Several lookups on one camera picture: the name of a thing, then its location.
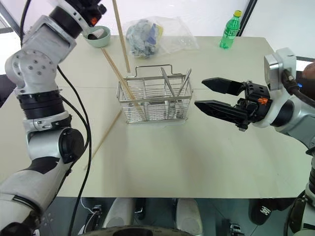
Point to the black window frame bar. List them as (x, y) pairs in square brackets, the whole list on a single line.
[(248, 17)]

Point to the long wooden chopstick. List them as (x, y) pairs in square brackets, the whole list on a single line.
[(121, 37), (105, 137), (120, 78)]

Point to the pale green bowl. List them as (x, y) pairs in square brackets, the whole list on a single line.
[(101, 41)]

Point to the black object at table side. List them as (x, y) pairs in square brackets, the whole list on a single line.
[(6, 89)]

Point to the black rounded shape with print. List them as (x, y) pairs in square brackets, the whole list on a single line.
[(263, 211)]

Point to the clear plastic bag with contents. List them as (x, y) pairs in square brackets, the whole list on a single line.
[(152, 37)]

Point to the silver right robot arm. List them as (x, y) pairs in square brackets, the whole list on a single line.
[(301, 118)]

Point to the small cup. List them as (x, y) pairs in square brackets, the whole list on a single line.
[(96, 35)]

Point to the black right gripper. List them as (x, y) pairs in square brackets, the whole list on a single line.
[(256, 98)]

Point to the green plastic bottle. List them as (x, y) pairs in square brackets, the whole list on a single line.
[(230, 32)]

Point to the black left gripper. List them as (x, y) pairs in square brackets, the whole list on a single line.
[(98, 9)]

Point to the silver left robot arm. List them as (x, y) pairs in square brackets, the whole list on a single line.
[(41, 66)]

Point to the brown rounded object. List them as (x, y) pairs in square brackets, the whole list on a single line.
[(309, 71)]

